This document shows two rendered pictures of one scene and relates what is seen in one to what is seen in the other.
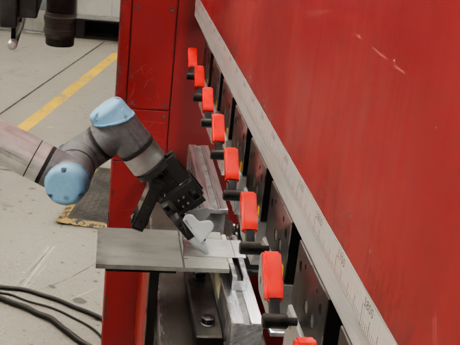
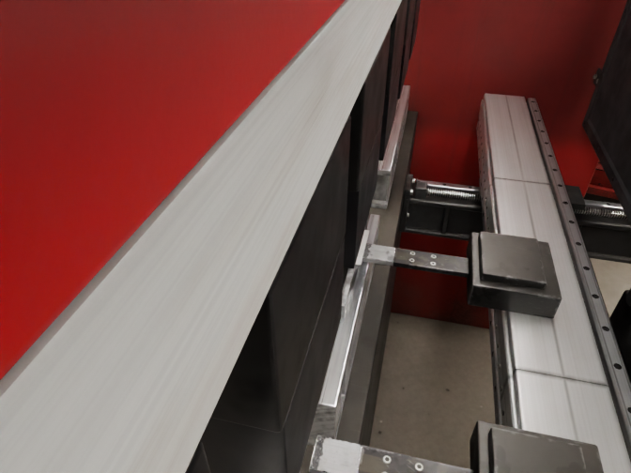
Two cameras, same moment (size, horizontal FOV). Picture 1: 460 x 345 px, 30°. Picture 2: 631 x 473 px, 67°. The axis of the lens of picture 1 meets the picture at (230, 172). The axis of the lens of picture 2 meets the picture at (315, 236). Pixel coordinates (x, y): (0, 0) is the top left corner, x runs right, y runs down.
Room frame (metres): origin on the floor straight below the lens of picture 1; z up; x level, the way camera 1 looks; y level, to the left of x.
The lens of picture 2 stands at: (1.10, -0.19, 1.45)
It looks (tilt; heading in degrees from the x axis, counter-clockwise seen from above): 37 degrees down; 23
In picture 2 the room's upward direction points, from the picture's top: straight up
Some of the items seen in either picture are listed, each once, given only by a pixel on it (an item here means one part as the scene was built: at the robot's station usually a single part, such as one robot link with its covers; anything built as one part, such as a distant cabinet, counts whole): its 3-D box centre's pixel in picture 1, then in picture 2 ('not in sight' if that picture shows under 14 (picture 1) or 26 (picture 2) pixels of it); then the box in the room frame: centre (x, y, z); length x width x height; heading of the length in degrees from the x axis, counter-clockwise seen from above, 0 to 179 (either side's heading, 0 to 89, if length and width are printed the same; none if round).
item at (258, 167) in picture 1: (276, 202); (247, 295); (1.26, -0.08, 1.26); 0.15 x 0.09 x 0.17; 9
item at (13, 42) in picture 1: (17, 23); not in sight; (2.80, 0.75, 1.20); 0.45 x 0.03 x 0.08; 11
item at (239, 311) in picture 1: (232, 296); (341, 309); (1.58, -0.03, 0.92); 0.39 x 0.06 x 0.10; 9
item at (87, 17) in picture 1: (111, 36); not in sight; (2.88, 0.45, 1.18); 0.40 x 0.24 x 0.07; 9
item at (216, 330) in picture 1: (202, 305); not in sight; (1.59, 0.03, 0.89); 0.30 x 0.05 x 0.03; 9
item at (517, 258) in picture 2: not in sight; (454, 261); (1.65, -0.17, 1.01); 0.26 x 0.12 x 0.05; 99
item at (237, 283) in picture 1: (233, 261); (346, 264); (1.61, -0.03, 0.99); 0.20 x 0.03 x 0.03; 9
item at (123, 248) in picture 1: (161, 249); not in sight; (1.61, 0.12, 1.00); 0.26 x 0.18 x 0.01; 99
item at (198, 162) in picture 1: (205, 189); (388, 137); (2.18, 0.06, 0.92); 0.50 x 0.06 x 0.10; 9
